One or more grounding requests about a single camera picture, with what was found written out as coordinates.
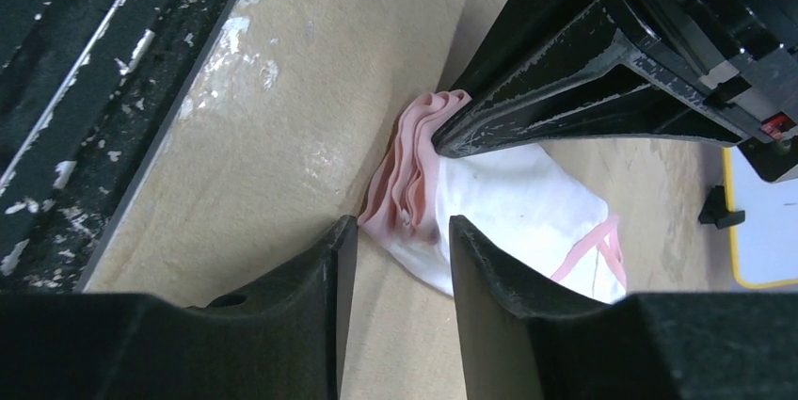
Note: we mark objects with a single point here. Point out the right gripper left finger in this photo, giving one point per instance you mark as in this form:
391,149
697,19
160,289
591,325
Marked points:
282,336

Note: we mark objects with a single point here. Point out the white underwear pink trim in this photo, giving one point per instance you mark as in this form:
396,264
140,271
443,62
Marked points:
519,198

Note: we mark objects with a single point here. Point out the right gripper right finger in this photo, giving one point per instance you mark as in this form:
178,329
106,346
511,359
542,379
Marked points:
524,336

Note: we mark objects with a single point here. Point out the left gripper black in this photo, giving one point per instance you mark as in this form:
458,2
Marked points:
565,69

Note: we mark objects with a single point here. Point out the white whiteboard yellow frame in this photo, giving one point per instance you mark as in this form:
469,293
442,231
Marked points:
759,220

